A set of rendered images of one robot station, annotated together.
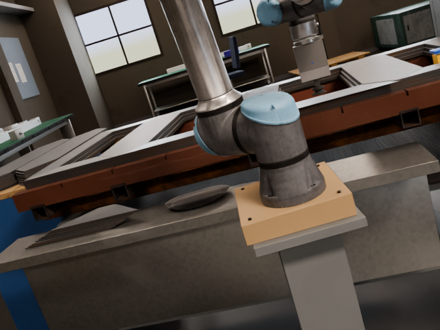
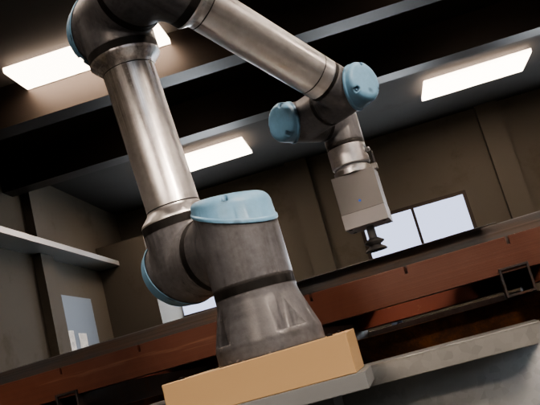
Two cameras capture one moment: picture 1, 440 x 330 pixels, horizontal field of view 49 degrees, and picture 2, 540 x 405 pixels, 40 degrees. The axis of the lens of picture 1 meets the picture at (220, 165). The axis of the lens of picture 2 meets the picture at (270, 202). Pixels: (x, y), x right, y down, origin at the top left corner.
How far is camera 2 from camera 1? 0.47 m
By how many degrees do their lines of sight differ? 27
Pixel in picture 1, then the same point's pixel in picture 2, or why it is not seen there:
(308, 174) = (284, 309)
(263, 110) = (211, 203)
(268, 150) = (219, 266)
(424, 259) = not seen: outside the picture
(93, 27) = not seen: hidden behind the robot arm
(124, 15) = not seen: hidden behind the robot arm
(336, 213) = (321, 367)
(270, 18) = (283, 128)
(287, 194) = (244, 337)
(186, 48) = (128, 135)
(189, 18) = (133, 94)
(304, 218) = (265, 374)
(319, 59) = (369, 195)
